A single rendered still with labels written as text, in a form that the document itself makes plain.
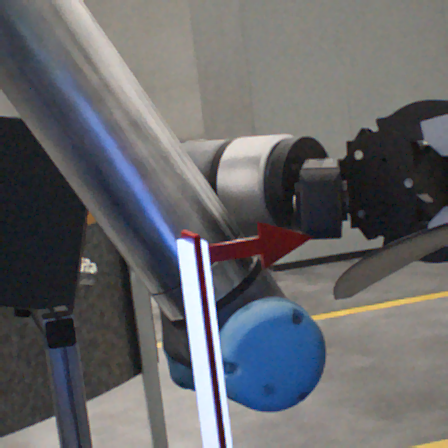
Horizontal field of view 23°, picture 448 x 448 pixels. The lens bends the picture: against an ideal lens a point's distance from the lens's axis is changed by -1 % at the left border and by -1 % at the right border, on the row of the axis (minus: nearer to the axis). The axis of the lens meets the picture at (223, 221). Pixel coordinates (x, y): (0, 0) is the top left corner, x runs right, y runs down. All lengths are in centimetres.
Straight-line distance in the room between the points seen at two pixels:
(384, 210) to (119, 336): 198
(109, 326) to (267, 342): 195
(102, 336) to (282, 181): 188
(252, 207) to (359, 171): 9
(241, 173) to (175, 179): 10
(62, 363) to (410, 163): 47
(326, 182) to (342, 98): 618
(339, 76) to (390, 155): 612
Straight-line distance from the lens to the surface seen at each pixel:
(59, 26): 69
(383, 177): 75
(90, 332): 260
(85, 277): 116
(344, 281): 64
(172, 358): 88
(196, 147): 85
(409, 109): 74
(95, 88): 69
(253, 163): 80
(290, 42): 676
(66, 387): 109
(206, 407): 56
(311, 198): 69
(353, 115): 688
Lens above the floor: 127
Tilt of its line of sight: 8 degrees down
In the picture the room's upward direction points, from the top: 7 degrees counter-clockwise
